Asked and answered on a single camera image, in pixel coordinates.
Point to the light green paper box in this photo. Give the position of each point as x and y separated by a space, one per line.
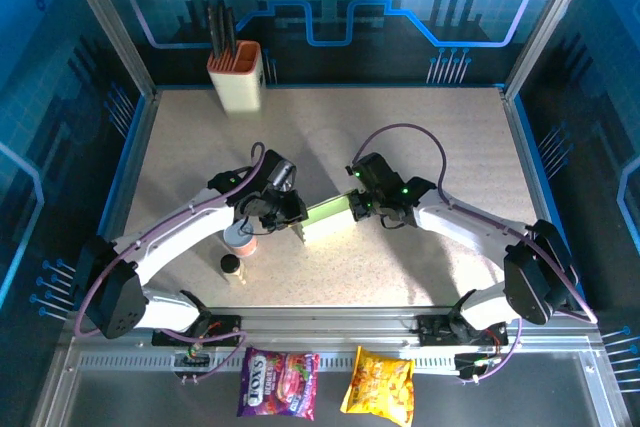
330 219

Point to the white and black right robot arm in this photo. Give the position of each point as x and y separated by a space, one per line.
530 277

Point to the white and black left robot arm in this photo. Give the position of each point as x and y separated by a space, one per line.
115 297

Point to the pink tin can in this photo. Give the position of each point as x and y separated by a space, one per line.
242 246

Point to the small bottle black cap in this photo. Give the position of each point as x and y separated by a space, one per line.
232 267

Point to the cream knife block orange top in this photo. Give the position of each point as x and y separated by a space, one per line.
240 92

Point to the slotted aluminium strip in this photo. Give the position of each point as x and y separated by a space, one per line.
330 362

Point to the purple candy bag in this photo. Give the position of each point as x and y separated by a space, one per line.
277 382

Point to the small black circuit board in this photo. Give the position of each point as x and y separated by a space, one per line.
192 361
475 363

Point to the yellow snack bag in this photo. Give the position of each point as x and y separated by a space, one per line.
380 387

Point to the aluminium frame rail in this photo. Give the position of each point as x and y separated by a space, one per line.
325 322

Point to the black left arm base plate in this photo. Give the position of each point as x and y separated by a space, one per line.
225 329

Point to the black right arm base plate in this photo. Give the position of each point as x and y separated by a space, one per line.
432 329

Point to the aluminium side rail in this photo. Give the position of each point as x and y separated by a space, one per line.
542 172
120 172

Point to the aluminium frame post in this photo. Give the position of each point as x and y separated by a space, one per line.
550 22
107 22

